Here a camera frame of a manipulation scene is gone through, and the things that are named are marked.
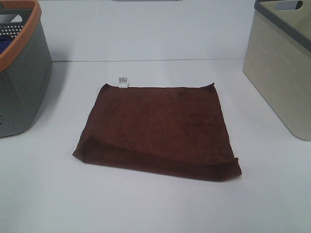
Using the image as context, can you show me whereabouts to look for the blue towel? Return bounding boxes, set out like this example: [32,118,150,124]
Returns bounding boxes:
[0,36,12,54]

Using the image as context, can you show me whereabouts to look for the beige basket with grey rim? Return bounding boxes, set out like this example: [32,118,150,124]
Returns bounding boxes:
[242,0,311,141]

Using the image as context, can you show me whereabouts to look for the white towel label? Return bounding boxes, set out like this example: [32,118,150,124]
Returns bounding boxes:
[119,77,129,88]

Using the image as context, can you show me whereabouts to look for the brown towel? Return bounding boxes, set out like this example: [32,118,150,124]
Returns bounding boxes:
[73,84,242,182]

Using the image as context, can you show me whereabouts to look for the grey basket with orange rim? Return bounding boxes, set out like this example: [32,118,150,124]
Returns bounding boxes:
[0,0,52,137]

